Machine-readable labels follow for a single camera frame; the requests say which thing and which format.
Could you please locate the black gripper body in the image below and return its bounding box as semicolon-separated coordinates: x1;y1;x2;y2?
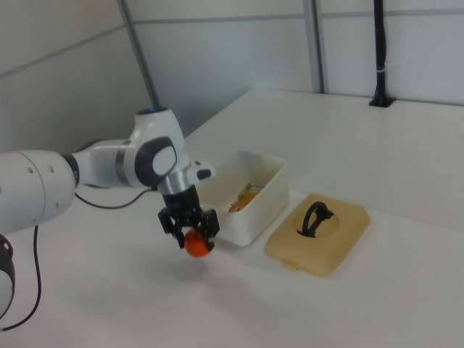
161;187;203;220

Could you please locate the orange fruit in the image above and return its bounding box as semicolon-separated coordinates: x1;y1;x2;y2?
183;228;215;258

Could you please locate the white plastic container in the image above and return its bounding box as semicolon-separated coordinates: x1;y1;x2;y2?
197;150;291;249

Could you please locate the tan plastic container lid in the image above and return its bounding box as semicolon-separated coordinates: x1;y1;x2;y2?
264;193;371;279

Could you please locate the yellow C-clamp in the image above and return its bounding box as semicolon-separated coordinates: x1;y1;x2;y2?
228;183;265;214

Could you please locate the black pole with base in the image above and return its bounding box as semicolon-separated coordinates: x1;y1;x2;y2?
368;0;395;108

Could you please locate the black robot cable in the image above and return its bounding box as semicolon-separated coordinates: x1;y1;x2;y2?
0;184;161;331

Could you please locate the black lid handle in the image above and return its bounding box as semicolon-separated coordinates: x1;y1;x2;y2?
296;200;334;239

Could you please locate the grey partition post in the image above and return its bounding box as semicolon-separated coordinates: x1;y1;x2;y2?
303;0;329;94
116;0;163;110

